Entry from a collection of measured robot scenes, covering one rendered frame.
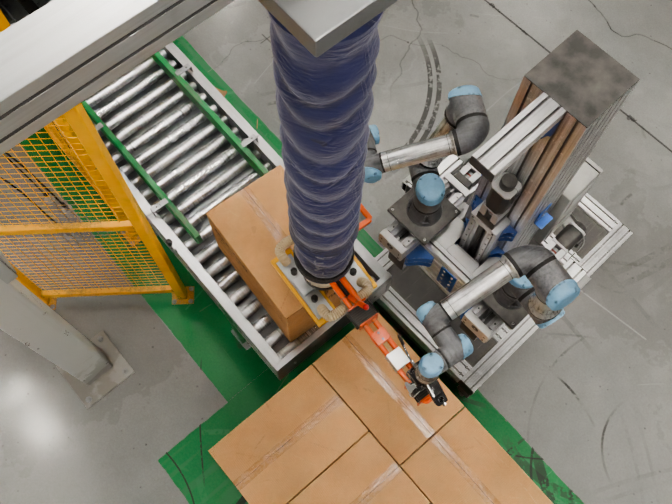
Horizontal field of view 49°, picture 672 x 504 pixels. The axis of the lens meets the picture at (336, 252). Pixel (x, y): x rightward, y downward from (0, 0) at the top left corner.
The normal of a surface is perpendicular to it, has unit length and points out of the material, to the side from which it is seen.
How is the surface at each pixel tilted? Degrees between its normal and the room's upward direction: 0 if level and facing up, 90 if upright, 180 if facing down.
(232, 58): 0
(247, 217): 0
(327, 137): 78
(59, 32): 0
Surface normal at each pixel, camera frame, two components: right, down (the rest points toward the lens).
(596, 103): 0.01, -0.36
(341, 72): 0.16, 0.84
